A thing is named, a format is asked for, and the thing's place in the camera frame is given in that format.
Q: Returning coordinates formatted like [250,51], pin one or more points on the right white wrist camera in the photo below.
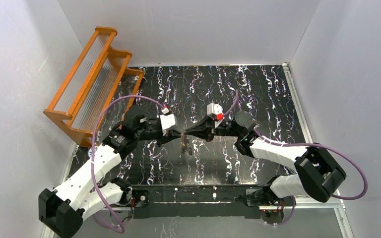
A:
[215,111]

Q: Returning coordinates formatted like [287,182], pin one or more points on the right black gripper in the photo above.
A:
[208,130]

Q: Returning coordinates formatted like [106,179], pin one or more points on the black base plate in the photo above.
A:
[248,201]

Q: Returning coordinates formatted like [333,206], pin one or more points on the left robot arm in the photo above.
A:
[64,208]

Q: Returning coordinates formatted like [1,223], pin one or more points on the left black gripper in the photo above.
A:
[163,135]

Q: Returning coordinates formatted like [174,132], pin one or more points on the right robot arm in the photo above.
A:
[316,172]

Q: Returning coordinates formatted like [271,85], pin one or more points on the orange wooden rack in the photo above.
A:
[90,86]

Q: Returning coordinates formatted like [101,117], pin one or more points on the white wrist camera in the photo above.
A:
[168,120]
[215,111]

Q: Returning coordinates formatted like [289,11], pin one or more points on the white keyring holder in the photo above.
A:
[185,144]

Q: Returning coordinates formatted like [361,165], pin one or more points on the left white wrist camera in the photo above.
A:
[168,120]

